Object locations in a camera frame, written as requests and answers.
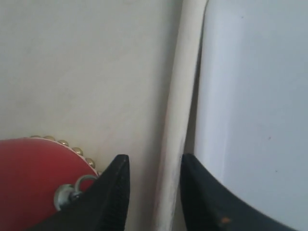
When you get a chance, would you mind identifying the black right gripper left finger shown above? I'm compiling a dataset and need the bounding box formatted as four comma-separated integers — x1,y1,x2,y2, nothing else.
30,154,130,231

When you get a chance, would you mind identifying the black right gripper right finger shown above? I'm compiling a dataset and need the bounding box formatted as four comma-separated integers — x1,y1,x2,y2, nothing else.
180,154,308,231

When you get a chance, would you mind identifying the wooden drumstick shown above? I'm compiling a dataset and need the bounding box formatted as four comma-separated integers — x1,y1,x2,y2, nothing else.
151,0,207,231

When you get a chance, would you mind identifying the small red drum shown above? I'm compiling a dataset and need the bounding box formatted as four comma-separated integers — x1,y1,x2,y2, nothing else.
0,136,98,231

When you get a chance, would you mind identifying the white rectangular plastic tray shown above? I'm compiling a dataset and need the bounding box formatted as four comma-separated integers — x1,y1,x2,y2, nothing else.
194,0,308,231

